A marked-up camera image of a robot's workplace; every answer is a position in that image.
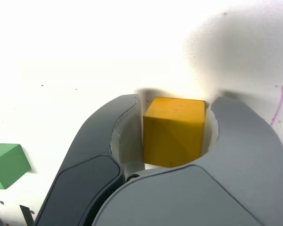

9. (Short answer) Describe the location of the green cube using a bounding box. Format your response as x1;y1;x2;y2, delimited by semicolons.
0;143;32;190

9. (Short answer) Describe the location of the yellow cube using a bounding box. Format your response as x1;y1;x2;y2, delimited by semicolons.
143;97;207;168

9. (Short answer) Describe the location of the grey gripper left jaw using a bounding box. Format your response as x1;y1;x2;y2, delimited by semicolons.
34;93;146;226

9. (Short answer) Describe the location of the black tape strip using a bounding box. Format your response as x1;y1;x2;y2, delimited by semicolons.
19;204;35;226

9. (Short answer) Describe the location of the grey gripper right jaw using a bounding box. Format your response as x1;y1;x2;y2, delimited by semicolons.
92;95;283;226

